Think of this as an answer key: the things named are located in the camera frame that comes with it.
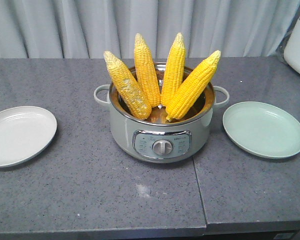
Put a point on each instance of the bright yellow corn cob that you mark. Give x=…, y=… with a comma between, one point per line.
x=174, y=69
x=192, y=87

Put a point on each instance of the pale speckled corn cob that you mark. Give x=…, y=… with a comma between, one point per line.
x=127, y=86

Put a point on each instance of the orange-yellow corn cob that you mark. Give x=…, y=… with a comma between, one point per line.
x=145, y=71

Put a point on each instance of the bright yellow upright corn cob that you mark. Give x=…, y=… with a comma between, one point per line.
x=174, y=69

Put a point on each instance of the pale green electric cooking pot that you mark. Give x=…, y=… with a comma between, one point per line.
x=155, y=139

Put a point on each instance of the mint green plate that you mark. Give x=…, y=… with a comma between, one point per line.
x=262, y=129

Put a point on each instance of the cream white plate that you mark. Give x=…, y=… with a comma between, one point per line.
x=25, y=131

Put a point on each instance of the grey pleated curtain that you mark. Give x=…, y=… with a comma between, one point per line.
x=74, y=29

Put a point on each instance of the black two-drawer sterilizer cabinet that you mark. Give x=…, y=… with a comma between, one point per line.
x=285, y=235

